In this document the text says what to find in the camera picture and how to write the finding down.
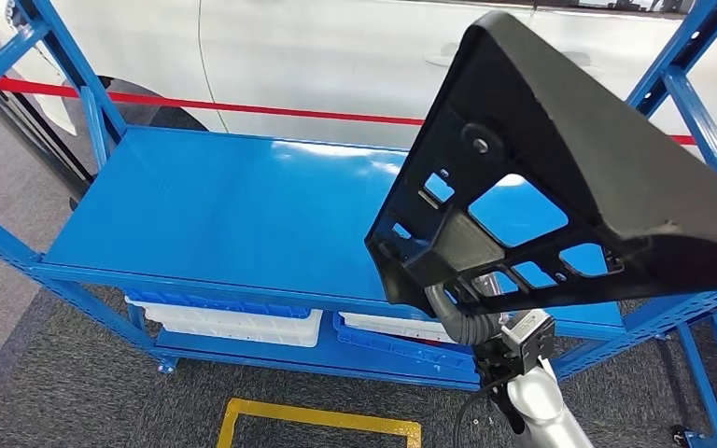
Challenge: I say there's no black plastic panel part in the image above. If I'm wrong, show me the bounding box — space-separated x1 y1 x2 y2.
364 10 717 317

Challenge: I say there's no blue metal shelf rack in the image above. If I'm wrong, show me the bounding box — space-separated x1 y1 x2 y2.
0 0 717 392

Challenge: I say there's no blue wheeled shelf rack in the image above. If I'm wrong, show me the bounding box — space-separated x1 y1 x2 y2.
670 296 717 448

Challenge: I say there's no red barrier belt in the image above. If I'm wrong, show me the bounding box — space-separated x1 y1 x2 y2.
0 77 717 151

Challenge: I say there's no white car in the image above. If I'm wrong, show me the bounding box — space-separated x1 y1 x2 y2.
0 0 717 203

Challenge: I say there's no black camera cable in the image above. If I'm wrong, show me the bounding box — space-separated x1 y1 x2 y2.
454 377 521 448

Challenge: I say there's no black stanchion post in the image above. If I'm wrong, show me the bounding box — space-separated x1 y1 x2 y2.
0 24 97 212

